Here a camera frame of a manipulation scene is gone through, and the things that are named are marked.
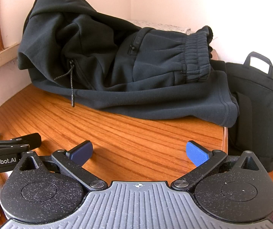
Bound black pants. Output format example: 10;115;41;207
17;0;240;127

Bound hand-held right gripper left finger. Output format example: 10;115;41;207
20;140;107;192

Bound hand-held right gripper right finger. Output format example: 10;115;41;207
171;140;261;192

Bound white lace cloth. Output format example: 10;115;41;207
129;19;192;34

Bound black bag handle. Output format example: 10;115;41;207
225;51;273;173

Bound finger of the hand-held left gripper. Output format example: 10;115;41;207
0;133;42;153

